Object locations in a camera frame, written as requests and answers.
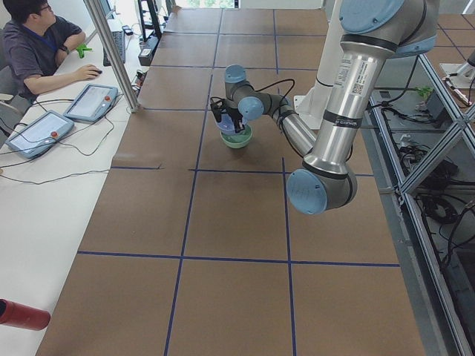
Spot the brown paper table cover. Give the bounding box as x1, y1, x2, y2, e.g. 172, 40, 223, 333
38, 9, 428, 355

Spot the seated man in grey shirt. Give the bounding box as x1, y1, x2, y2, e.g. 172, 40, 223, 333
3, 0, 99, 101

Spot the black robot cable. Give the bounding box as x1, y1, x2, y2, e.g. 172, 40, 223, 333
255, 78, 296, 108

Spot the green bowl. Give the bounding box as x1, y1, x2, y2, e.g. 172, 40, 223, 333
220, 125, 253, 149

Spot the teach pendant tablet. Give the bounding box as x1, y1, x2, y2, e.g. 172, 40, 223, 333
6, 111, 74, 159
64, 84, 118, 122

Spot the far teach pendant tablet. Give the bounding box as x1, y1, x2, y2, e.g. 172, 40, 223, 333
64, 84, 118, 122

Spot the aluminium frame rack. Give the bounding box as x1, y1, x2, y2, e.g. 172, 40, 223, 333
364, 56, 474, 355

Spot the black keyboard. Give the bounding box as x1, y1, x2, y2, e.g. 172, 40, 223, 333
102, 30, 126, 67

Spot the green clamp tool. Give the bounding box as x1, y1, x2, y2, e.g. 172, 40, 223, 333
76, 43, 93, 59

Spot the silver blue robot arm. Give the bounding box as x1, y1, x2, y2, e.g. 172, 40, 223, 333
210, 1, 439, 214

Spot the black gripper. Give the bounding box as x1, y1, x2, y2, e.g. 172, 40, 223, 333
209, 96, 243, 132

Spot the near teach pendant tablet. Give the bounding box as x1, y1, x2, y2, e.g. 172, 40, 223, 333
6, 111, 74, 159

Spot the aluminium frame post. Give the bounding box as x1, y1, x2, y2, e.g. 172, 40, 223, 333
84, 0, 139, 113

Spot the red cylinder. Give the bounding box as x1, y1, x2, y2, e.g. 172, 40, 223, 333
1, 299, 50, 331

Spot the blue bowl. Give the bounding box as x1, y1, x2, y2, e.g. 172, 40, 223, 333
216, 113, 248, 136

